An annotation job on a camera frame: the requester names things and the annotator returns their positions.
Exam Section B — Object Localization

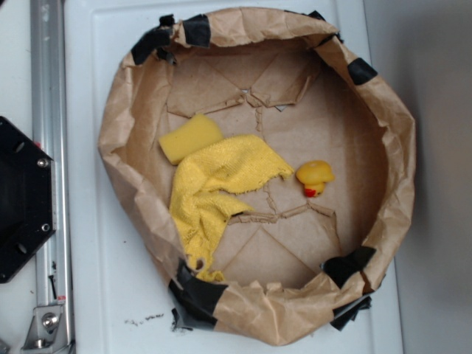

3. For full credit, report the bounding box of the yellow rubber duck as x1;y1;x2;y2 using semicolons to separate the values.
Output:
296;160;335;198

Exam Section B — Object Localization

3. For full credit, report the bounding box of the brown paper bag bin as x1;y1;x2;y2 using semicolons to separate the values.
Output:
98;7;416;346

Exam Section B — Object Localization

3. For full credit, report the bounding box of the yellow towel cloth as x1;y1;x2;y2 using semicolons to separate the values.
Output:
170;134;294;282

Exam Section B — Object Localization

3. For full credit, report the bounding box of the yellow sponge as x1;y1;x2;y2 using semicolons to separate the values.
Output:
159;114;224;165

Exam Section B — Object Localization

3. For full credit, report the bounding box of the aluminium extrusion rail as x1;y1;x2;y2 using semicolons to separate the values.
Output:
30;1;76;353

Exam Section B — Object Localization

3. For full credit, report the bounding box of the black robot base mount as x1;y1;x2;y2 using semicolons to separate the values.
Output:
1;117;55;284

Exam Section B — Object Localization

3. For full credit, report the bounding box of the metal corner bracket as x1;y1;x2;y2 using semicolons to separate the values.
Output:
21;305;67;353

